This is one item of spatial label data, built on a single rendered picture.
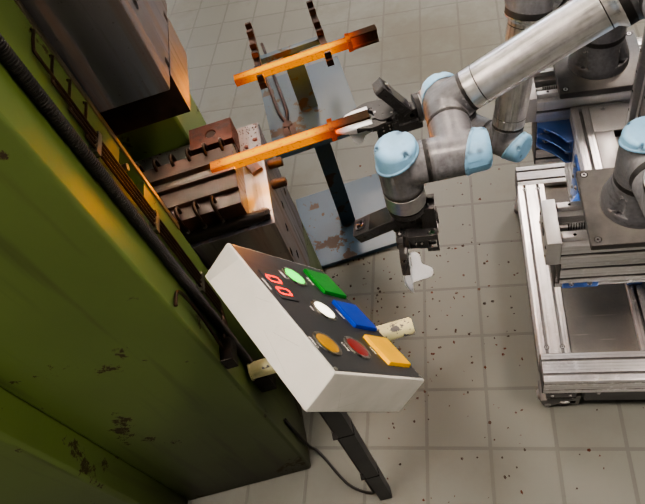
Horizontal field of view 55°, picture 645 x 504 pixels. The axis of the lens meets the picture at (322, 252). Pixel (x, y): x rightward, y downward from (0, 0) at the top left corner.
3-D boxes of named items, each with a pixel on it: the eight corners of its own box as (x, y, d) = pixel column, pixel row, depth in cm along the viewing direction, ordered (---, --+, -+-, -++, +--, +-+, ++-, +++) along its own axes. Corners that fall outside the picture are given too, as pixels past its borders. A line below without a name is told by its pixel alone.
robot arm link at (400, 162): (424, 154, 99) (373, 166, 100) (432, 198, 107) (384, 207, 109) (417, 121, 104) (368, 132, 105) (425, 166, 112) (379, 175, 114)
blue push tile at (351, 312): (355, 304, 122) (333, 298, 117) (378, 328, 118) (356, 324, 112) (350, 311, 123) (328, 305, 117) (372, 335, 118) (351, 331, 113)
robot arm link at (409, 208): (381, 205, 109) (383, 171, 114) (386, 221, 113) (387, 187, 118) (424, 201, 108) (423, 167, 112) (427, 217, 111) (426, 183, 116)
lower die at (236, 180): (242, 163, 164) (230, 140, 157) (250, 219, 151) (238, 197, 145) (97, 209, 167) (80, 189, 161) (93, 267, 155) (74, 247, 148)
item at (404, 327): (411, 321, 161) (408, 311, 156) (416, 338, 157) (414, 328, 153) (252, 366, 164) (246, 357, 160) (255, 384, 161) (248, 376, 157)
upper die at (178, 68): (187, 54, 136) (168, 17, 128) (191, 111, 123) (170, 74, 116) (14, 112, 139) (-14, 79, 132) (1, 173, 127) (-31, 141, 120)
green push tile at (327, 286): (327, 273, 128) (304, 267, 123) (347, 296, 124) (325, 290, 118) (322, 280, 129) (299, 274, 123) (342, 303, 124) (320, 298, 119)
